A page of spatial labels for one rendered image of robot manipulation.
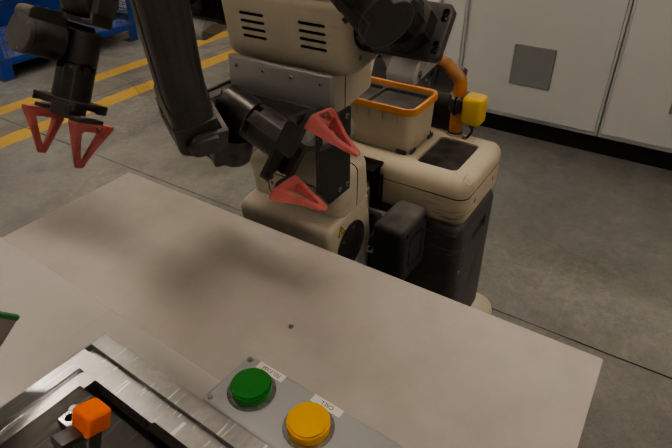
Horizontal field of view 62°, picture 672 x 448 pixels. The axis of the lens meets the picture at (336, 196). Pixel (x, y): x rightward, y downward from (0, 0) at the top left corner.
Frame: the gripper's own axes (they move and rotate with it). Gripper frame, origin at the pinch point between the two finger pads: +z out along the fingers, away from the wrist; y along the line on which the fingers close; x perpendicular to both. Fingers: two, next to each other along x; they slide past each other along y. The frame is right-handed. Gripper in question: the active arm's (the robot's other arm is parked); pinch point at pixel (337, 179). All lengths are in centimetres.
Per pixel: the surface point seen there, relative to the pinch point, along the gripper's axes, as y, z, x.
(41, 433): -16.8, -3.5, -40.5
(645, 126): -2, 75, 251
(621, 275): -42, 87, 156
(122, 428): -13.7, 1.9, -37.3
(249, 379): -8.7, 8.1, -28.5
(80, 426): -4.6, 1.9, -44.7
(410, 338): -10.6, 20.3, -4.6
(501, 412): -6.5, 32.6, -11.3
